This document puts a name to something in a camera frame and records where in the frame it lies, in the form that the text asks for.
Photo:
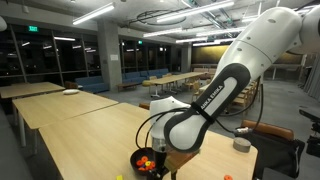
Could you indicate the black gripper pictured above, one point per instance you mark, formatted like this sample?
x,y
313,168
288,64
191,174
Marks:
x,y
160,161

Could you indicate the orange wooden disc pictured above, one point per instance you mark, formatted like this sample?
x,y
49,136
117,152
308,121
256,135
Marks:
x,y
152,165
228,177
139,163
144,157

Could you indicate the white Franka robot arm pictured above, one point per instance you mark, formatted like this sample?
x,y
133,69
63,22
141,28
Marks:
x,y
266,40

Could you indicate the black bowl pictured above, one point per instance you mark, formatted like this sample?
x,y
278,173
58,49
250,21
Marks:
x,y
133,163

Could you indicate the yellow wooden disc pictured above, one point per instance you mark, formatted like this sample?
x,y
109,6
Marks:
x,y
147,163

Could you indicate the yellow wooden block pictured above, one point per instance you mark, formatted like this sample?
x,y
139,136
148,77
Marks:
x,y
119,177

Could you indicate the brown chair back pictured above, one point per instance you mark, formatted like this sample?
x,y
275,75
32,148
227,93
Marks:
x,y
144,106

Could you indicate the yellow pouf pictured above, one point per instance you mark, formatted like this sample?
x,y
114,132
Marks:
x,y
146,83

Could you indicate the wooden chair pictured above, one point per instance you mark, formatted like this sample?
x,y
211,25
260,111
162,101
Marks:
x,y
241,100
195,88
70,85

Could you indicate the gray round tape roll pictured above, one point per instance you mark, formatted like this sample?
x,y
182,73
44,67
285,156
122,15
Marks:
x,y
241,145

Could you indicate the low wooden bench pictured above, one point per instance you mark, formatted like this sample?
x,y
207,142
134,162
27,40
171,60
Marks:
x,y
126,85

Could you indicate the long wooden table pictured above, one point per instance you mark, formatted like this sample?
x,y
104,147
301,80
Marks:
x,y
173,78

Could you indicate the light wooden table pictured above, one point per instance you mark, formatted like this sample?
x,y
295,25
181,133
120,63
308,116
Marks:
x,y
56,108
204,87
28,90

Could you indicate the blue sofa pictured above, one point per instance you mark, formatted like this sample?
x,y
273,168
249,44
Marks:
x,y
91,84
140,76

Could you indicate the brown leather chair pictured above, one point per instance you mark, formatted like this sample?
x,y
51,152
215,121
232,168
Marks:
x,y
268,128

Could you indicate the white plate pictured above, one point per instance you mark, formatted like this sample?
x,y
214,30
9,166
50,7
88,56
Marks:
x,y
70,91

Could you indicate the small green sign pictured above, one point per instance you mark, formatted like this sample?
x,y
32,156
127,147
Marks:
x,y
140,42

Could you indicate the black bag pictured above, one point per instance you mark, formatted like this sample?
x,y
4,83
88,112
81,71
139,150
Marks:
x,y
283,156

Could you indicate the green exit sign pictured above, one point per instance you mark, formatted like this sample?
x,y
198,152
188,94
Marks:
x,y
33,29

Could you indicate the white pendant lamp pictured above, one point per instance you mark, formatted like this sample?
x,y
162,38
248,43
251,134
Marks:
x,y
1,23

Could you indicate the white wall notice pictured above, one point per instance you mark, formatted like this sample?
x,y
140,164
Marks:
x,y
114,57

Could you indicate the golden wall mural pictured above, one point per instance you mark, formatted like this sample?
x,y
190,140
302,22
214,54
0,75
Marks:
x,y
206,53

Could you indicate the black camera rig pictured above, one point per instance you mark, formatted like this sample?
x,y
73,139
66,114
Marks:
x,y
313,133

